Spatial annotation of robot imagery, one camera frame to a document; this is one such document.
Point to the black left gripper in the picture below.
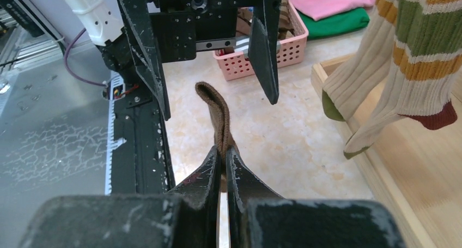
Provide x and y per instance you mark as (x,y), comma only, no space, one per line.
(181,28)

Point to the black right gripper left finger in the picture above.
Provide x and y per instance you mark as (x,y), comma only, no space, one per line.
(185,216)

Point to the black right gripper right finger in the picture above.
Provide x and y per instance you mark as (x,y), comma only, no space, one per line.
(260,217)

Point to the brown beige striped sock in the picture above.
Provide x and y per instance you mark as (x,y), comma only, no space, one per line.
(220,119)

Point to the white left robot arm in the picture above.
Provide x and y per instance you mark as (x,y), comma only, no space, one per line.
(107,32)

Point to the pink perforated basket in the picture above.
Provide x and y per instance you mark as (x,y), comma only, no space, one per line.
(286,52)

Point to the green cloth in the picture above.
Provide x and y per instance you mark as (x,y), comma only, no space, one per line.
(335,25)

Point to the wooden rack base tray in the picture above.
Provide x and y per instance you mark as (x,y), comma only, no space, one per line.
(416,174)

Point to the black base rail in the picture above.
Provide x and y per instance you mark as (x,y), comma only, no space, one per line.
(140,156)

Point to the white cable duct strip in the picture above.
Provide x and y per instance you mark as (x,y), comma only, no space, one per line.
(111,145)

